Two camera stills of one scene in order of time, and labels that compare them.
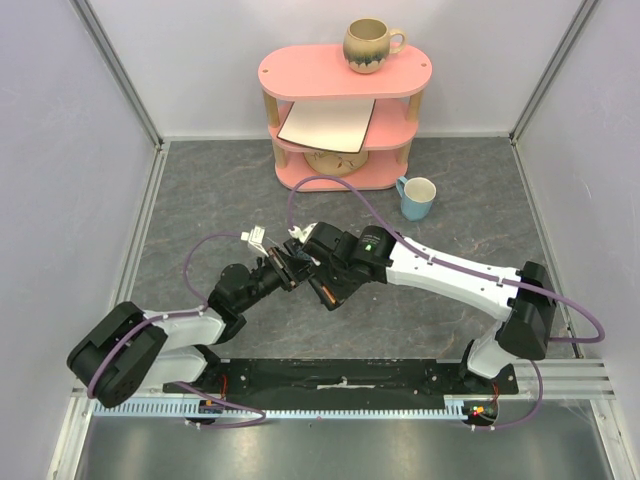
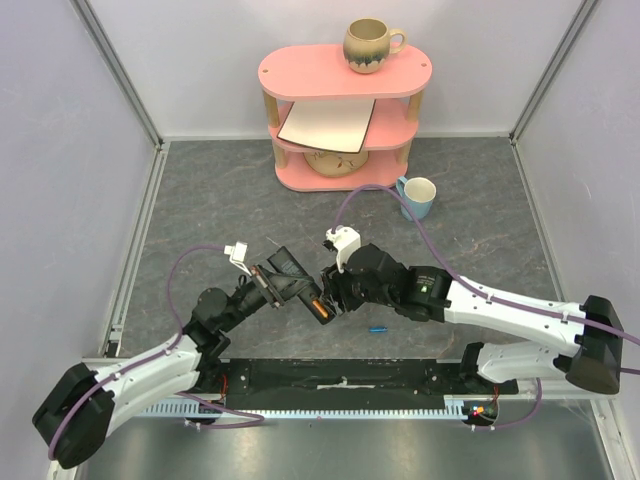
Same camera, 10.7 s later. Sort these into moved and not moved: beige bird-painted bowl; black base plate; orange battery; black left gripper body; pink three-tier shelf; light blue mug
Moved: orange battery; black left gripper body
Not moved: pink three-tier shelf; black base plate; light blue mug; beige bird-painted bowl
